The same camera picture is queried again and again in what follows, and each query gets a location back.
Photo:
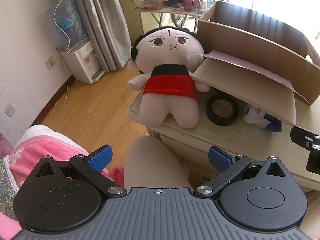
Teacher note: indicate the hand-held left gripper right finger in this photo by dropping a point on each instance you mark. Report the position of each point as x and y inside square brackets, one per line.
[220, 158]

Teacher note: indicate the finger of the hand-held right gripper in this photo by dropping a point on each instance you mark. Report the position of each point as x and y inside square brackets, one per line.
[301, 135]

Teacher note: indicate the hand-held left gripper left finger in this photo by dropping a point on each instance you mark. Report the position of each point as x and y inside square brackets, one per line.
[101, 156]

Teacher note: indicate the black tape roll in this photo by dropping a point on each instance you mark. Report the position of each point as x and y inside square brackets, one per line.
[212, 117]

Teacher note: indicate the blue white wet wipes packet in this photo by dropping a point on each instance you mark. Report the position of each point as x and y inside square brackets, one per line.
[255, 117]

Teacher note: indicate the brown cardboard box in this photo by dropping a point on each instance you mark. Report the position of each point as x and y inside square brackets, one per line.
[250, 37]

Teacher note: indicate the pink plush doll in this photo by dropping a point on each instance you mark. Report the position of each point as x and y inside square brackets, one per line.
[170, 55]

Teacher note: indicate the cream desktop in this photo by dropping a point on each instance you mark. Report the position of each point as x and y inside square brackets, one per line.
[225, 137]

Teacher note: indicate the pink and white towel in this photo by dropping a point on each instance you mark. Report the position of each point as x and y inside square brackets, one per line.
[50, 145]

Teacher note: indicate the white water dispenser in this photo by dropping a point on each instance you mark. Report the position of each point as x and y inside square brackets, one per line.
[80, 65]

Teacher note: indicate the floral patterned cloth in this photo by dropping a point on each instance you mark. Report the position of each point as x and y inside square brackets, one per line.
[6, 185]

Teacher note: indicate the grey curtain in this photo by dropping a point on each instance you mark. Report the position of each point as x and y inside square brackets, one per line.
[100, 17]

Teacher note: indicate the cluttered side table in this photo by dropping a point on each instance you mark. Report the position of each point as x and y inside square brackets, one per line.
[172, 11]

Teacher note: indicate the clear glass jar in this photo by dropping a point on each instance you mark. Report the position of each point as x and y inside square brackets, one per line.
[200, 3]

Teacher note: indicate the wall socket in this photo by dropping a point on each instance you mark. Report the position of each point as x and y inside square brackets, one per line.
[51, 63]

